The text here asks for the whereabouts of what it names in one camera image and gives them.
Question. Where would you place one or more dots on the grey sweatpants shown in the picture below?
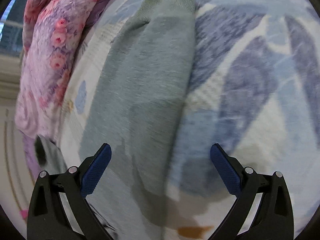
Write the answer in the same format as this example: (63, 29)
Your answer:
(136, 110)

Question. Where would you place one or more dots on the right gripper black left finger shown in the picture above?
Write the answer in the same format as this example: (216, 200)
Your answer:
(47, 218)

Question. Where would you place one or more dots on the white blue floral bedsheet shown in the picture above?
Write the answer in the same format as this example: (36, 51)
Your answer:
(253, 89)

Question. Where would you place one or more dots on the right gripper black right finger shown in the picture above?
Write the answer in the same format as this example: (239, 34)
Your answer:
(274, 216)

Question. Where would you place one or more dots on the pink floral quilt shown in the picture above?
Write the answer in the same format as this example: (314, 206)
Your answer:
(52, 31)

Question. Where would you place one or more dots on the window with bars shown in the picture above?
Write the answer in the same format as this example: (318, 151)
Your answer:
(11, 28)

